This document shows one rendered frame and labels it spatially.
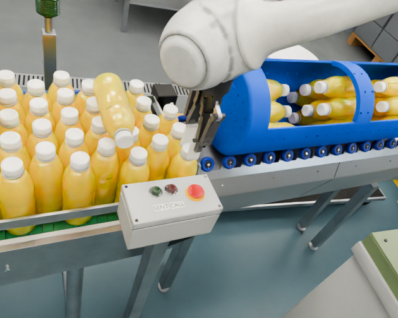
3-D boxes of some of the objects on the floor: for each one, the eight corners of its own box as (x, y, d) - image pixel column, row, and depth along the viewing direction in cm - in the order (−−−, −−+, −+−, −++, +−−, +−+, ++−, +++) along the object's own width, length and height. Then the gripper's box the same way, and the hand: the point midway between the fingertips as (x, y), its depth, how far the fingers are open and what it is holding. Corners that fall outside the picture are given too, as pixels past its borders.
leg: (306, 230, 225) (363, 165, 182) (299, 232, 223) (355, 166, 180) (301, 223, 229) (356, 157, 185) (294, 224, 226) (349, 158, 183)
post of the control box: (124, 354, 150) (175, 228, 81) (115, 358, 148) (158, 231, 79) (122, 345, 152) (169, 214, 83) (112, 348, 150) (153, 216, 82)
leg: (318, 250, 217) (381, 187, 174) (311, 252, 215) (373, 188, 171) (313, 241, 221) (374, 177, 177) (306, 243, 218) (366, 179, 175)
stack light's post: (59, 233, 180) (56, 35, 104) (51, 234, 178) (42, 35, 102) (59, 226, 182) (55, 28, 106) (50, 227, 180) (40, 27, 105)
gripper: (252, 95, 66) (215, 176, 82) (217, 47, 76) (190, 127, 92) (217, 96, 63) (186, 180, 79) (185, 45, 73) (163, 129, 89)
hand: (191, 142), depth 83 cm, fingers closed on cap, 4 cm apart
